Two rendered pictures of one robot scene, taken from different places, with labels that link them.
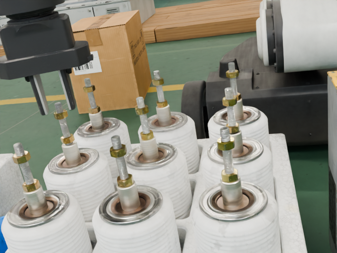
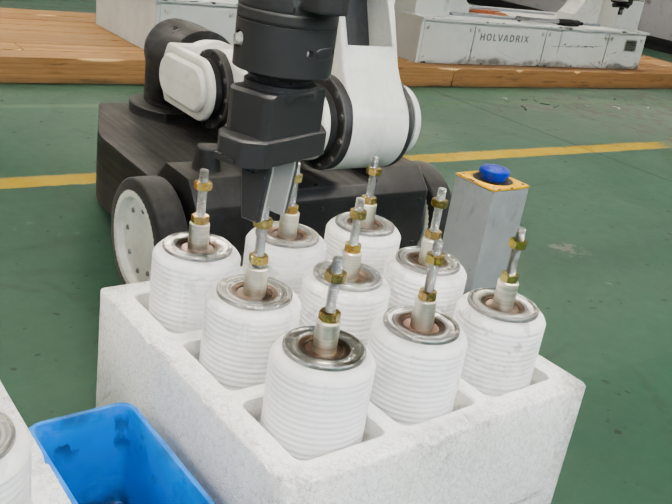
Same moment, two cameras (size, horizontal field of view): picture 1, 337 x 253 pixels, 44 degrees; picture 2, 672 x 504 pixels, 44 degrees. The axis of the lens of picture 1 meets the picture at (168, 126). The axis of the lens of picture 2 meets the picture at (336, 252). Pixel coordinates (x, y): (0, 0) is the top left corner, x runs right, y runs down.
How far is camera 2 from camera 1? 0.71 m
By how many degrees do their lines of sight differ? 49
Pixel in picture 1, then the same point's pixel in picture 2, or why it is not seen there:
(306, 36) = (375, 127)
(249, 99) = not seen: hidden behind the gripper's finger
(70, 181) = (288, 318)
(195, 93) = (171, 196)
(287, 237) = not seen: hidden behind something
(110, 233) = (441, 354)
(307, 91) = (320, 195)
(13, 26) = (287, 94)
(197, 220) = (495, 326)
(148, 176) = (377, 298)
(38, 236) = (368, 376)
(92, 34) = not seen: outside the picture
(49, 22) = (316, 93)
